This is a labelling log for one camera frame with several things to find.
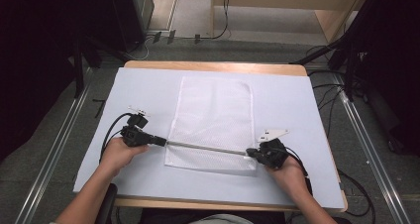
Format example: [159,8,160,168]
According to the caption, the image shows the black cabinet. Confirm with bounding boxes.
[108,0,156,54]

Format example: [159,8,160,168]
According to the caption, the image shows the person's left hand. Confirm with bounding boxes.
[98,137,150,176]

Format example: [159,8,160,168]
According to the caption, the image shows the black floor cables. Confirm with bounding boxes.
[306,69,378,224]

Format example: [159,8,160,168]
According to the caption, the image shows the black hanging cable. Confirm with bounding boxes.
[197,0,232,42]

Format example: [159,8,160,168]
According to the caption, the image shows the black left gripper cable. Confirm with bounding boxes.
[98,112,134,165]

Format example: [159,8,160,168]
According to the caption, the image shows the wooden table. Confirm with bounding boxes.
[113,59,349,214]

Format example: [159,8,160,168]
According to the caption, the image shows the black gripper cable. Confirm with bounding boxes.
[284,146,314,196]
[98,112,134,165]

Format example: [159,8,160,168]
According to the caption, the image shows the light wooden bench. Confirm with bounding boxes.
[210,0,371,44]

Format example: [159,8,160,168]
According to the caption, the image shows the white mesh laundry bag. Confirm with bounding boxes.
[163,75,259,172]

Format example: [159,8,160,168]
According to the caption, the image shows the person's right hand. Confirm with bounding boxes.
[265,156,310,194]

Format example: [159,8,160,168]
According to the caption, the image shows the thin metal rod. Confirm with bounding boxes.
[164,140,250,157]

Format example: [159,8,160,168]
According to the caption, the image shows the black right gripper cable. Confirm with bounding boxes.
[284,146,314,196]

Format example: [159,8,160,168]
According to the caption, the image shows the metal floor rail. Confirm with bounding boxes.
[331,72,413,224]
[14,67,94,224]

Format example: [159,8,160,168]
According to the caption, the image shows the black metal stand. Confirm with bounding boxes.
[289,0,420,103]
[67,35,134,99]

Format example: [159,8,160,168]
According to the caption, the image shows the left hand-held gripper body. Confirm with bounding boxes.
[119,105,157,149]

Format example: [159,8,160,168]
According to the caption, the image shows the black chair armrest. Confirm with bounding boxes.
[94,182,119,224]

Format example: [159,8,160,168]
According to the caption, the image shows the white table mat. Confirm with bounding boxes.
[72,66,347,210]

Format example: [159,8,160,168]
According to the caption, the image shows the white floor cable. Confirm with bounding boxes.
[126,35,157,61]

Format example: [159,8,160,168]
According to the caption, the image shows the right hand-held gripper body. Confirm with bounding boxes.
[256,128,290,169]

